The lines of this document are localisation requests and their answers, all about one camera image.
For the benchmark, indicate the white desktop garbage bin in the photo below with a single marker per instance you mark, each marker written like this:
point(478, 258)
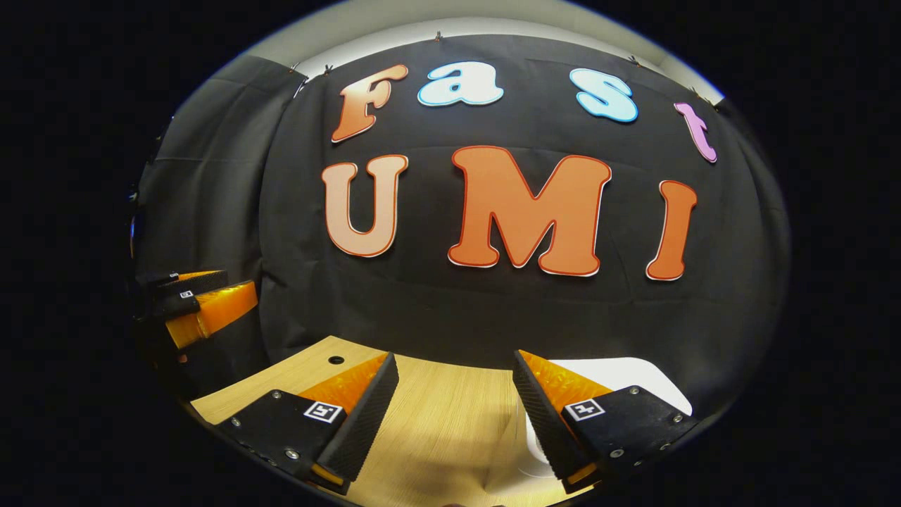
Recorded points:
point(633, 373)

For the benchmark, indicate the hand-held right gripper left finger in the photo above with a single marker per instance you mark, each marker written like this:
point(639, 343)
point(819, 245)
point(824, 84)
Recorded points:
point(366, 415)

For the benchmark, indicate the wooden desktop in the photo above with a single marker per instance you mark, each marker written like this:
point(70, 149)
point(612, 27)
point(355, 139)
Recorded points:
point(450, 429)

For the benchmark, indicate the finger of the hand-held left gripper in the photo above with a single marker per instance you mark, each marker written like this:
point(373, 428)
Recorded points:
point(190, 282)
point(218, 310)

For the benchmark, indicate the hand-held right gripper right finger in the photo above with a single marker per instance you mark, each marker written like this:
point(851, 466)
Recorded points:
point(542, 415)

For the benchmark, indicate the black backdrop cloth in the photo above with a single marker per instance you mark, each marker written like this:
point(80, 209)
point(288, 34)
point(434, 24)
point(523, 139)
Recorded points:
point(422, 310)

